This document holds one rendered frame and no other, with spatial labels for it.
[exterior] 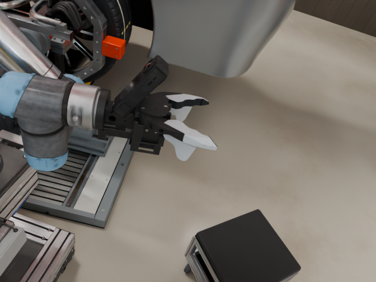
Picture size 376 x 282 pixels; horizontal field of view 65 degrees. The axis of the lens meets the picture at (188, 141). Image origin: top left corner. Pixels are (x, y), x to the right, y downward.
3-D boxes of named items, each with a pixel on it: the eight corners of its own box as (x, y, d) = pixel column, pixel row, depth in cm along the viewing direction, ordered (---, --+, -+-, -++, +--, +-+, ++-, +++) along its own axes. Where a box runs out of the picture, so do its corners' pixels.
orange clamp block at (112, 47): (106, 48, 143) (125, 53, 144) (100, 55, 138) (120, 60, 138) (107, 34, 139) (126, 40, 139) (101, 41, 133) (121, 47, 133)
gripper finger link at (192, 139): (209, 169, 50) (166, 142, 53) (219, 141, 46) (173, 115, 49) (200, 178, 47) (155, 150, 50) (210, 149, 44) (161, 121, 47)
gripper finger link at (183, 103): (193, 114, 63) (158, 122, 58) (201, 90, 60) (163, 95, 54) (202, 122, 61) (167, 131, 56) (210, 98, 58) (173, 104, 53)
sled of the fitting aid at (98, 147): (121, 123, 215) (122, 113, 209) (104, 158, 189) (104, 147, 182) (53, 105, 213) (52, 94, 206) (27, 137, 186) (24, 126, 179)
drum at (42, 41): (65, 44, 144) (64, 15, 135) (43, 65, 128) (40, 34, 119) (37, 36, 143) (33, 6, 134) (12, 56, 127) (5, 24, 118)
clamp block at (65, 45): (73, 45, 122) (73, 33, 119) (63, 55, 116) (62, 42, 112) (61, 42, 122) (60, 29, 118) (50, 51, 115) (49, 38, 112)
